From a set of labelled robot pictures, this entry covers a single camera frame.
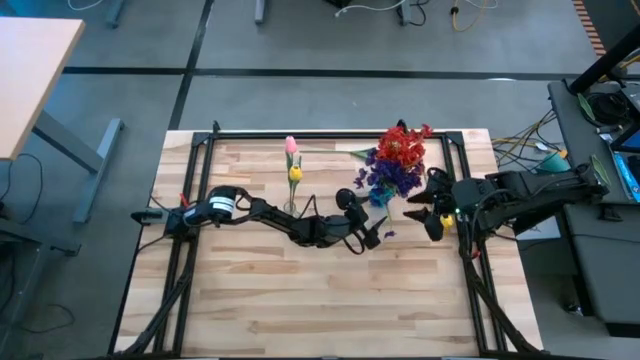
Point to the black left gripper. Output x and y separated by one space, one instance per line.
355 225

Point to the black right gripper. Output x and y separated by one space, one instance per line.
450 200

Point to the yellow artificial tulip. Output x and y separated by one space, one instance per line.
295 173

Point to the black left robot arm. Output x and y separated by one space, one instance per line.
280 217

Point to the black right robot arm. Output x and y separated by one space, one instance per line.
525 187

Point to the blue textured glass vase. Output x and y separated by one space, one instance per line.
381 197

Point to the clear glass vase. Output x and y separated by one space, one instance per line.
292 209

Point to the small yellow piece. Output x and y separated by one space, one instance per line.
447 221

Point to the teal cone-shaped object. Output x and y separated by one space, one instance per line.
554 164

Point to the grey equipment cart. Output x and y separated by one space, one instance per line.
590 275

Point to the loose green leaf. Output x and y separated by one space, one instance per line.
586 106
600 167

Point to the grey table leg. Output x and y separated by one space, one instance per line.
116 12
260 12
405 12

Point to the tablet with blue screen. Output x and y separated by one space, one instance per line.
631 170

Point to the black slanted pole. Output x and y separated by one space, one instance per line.
605 62

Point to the light wooden side table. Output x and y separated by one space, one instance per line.
35 75

